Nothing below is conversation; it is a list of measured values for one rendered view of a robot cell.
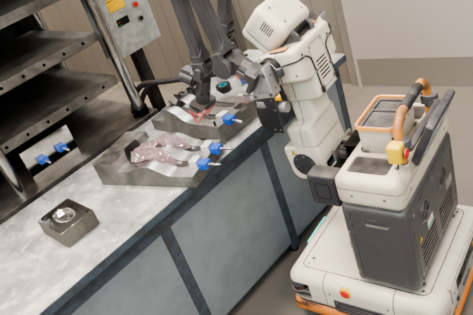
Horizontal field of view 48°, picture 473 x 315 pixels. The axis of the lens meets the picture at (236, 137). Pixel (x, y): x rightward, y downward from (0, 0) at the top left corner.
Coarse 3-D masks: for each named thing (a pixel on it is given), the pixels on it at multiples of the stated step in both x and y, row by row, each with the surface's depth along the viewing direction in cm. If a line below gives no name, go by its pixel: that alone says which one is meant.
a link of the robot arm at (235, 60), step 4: (228, 52) 190; (232, 52) 190; (224, 56) 188; (228, 56) 188; (232, 56) 188; (236, 56) 187; (240, 56) 188; (228, 60) 186; (232, 60) 185; (236, 60) 186; (240, 60) 186; (232, 64) 186; (236, 64) 185; (236, 68) 186
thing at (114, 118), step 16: (80, 112) 322; (96, 112) 314; (112, 112) 307; (128, 112) 300; (80, 128) 302; (96, 128) 295; (112, 128) 288; (128, 128) 282; (80, 144) 283; (96, 144) 277; (112, 144) 275; (80, 160) 266; (0, 176) 278; (48, 176) 261; (64, 176) 259; (0, 192) 263; (32, 192) 252; (0, 208) 248; (16, 208) 244; (0, 224) 240
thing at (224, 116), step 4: (220, 112) 233; (224, 112) 232; (228, 112) 233; (216, 116) 232; (220, 116) 230; (224, 116) 231; (228, 116) 231; (232, 116) 230; (220, 120) 232; (224, 120) 231; (228, 120) 228; (232, 120) 229; (236, 120) 228; (240, 120) 227; (228, 124) 230
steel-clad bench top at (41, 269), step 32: (256, 128) 236; (64, 192) 240; (96, 192) 231; (128, 192) 223; (160, 192) 215; (32, 224) 224; (128, 224) 202; (0, 256) 210; (32, 256) 204; (64, 256) 197; (96, 256) 191; (0, 288) 192; (32, 288) 186; (64, 288) 181
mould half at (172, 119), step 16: (192, 96) 255; (224, 96) 255; (240, 96) 249; (160, 112) 267; (176, 112) 247; (240, 112) 237; (256, 112) 244; (160, 128) 262; (176, 128) 252; (192, 128) 242; (208, 128) 233; (224, 128) 231; (240, 128) 238; (224, 144) 233
